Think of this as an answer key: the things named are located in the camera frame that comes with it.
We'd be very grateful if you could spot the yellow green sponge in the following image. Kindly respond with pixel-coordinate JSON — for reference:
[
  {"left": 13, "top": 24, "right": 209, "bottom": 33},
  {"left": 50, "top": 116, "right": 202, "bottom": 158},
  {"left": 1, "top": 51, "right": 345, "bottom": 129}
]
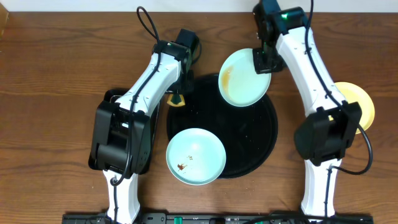
[{"left": 167, "top": 94, "right": 185, "bottom": 107}]

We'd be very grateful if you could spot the light blue plate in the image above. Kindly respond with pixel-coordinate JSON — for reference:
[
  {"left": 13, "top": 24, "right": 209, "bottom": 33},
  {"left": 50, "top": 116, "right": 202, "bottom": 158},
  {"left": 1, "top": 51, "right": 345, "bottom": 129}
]
[
  {"left": 166, "top": 128, "right": 226, "bottom": 185},
  {"left": 218, "top": 49, "right": 271, "bottom": 107}
]

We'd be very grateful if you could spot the yellow plate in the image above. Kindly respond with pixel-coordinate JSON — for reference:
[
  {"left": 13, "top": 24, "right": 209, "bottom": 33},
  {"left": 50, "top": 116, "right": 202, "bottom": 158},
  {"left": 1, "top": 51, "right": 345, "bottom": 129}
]
[{"left": 335, "top": 82, "right": 375, "bottom": 131}]

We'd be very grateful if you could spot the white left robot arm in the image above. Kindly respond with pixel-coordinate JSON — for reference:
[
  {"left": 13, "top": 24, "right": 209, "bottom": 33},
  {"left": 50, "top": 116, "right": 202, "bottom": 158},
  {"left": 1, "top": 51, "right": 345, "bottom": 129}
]
[{"left": 88, "top": 29, "right": 200, "bottom": 223}]

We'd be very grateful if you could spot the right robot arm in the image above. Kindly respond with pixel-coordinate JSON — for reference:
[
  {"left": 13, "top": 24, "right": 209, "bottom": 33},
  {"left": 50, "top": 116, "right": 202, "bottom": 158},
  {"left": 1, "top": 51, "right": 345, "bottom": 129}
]
[{"left": 252, "top": 0, "right": 362, "bottom": 217}]

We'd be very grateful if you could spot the black rectangular tray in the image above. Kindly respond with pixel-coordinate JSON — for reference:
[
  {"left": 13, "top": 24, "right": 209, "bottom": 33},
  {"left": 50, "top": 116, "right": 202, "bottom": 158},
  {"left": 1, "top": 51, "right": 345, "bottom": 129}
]
[{"left": 88, "top": 88, "right": 160, "bottom": 178}]

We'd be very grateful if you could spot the black round tray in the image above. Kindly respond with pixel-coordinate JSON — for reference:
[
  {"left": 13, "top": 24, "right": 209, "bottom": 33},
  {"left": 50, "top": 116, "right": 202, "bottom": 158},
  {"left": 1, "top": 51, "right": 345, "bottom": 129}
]
[{"left": 167, "top": 73, "right": 278, "bottom": 179}]

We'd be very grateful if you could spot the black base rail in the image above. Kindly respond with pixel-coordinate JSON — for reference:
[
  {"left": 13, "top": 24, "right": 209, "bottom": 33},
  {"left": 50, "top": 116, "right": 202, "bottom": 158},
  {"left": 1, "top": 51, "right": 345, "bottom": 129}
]
[{"left": 61, "top": 212, "right": 374, "bottom": 224}]

